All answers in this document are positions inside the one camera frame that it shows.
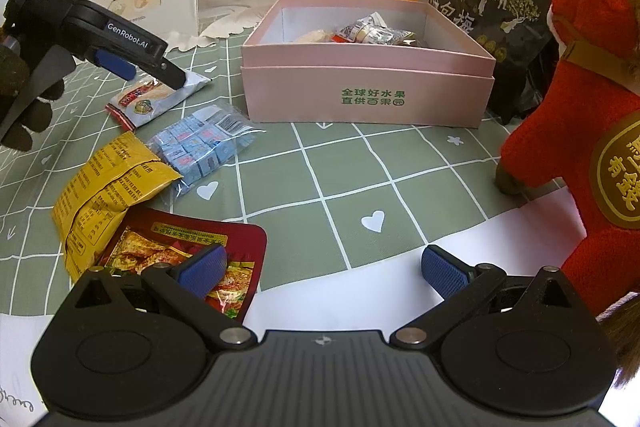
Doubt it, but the silver printed snack packet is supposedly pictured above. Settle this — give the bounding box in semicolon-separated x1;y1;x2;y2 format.
336;13;401;45

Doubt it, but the person's left hand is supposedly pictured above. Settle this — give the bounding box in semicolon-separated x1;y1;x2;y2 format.
0;7;66;152

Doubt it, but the green checked tablecloth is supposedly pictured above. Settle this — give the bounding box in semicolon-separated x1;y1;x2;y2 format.
0;27;571;323

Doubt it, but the clear bag of blue candies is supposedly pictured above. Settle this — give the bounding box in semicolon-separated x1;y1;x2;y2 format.
147;103;257;208

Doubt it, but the beige snack packet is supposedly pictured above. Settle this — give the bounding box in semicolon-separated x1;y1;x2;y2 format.
292;28;335;44

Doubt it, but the white paper sheet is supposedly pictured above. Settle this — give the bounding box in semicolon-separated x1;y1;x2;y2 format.
0;188;587;413

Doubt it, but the dark red food picture packet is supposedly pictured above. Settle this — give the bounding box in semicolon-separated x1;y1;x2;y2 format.
95;207;268;323

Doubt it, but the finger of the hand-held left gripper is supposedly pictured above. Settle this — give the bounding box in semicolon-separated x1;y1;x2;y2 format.
62;1;168;60
95;49;187;88

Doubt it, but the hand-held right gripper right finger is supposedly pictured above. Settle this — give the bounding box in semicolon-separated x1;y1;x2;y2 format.
389;244;583;350

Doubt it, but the pink cardboard box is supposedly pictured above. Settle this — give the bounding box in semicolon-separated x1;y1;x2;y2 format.
240;0;497;128

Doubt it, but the yellow snack packet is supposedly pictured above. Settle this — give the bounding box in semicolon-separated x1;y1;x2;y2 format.
52;131;183;283

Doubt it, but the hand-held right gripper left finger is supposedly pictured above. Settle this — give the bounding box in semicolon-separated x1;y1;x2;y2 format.
75;243;258;353

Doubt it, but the red plush toy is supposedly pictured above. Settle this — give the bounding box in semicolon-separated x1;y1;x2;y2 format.
492;0;640;375

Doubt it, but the white and red snack packet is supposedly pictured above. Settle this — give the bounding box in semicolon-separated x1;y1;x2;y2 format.
105;69;212;132

